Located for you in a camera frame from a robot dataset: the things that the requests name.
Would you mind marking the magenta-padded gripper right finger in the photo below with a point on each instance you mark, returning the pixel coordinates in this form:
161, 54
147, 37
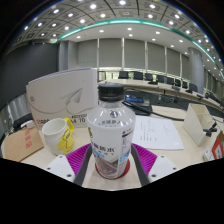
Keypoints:
146, 159

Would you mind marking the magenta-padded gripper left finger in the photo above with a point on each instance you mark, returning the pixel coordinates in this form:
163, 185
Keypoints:
78, 159

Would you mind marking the clear plastic water bottle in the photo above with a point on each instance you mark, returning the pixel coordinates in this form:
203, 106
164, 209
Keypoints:
111, 133

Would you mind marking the white printed paper sheet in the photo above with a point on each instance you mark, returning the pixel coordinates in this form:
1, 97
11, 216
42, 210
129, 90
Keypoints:
156, 133

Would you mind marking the white mug with yellow print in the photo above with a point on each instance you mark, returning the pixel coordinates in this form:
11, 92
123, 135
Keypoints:
55, 136

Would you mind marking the black desk phone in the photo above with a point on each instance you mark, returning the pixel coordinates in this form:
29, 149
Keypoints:
138, 104

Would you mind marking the brown paper envelope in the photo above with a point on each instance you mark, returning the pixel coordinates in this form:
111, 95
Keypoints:
21, 145

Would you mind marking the small open white box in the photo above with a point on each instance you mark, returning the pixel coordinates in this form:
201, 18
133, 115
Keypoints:
196, 123

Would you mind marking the white remote control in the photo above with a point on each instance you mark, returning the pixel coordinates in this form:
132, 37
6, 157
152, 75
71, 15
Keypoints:
209, 155

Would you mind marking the white copy paper carton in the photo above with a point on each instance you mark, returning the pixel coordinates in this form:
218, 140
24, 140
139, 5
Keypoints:
56, 96

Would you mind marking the black power adapter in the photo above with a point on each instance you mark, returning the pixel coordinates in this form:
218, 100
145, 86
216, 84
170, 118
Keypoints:
21, 121

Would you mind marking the black clip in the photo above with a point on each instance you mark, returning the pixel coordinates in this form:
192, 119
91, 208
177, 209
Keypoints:
210, 129

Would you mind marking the brown cardboard box red label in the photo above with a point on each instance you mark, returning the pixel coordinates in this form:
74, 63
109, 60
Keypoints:
218, 146

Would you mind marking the long curved conference desk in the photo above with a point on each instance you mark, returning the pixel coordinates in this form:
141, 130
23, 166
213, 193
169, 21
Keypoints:
160, 86

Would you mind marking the row of black office chairs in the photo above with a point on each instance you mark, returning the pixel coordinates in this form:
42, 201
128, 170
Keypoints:
138, 75

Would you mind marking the round ceiling lights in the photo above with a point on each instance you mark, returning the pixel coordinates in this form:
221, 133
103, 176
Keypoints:
93, 6

